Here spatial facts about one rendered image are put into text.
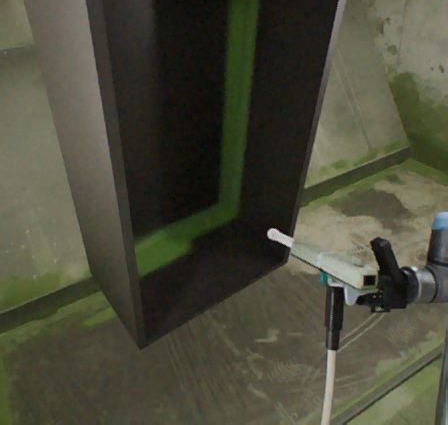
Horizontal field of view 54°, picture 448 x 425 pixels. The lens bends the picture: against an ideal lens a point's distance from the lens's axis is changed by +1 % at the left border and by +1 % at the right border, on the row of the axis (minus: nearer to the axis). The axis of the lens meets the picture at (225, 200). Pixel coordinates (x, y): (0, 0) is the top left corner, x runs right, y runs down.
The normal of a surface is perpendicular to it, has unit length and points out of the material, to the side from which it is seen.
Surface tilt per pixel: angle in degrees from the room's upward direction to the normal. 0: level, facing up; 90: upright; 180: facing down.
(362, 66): 57
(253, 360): 0
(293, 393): 0
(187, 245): 12
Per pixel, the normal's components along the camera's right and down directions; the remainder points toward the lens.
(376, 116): 0.39, -0.10
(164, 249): 0.05, -0.75
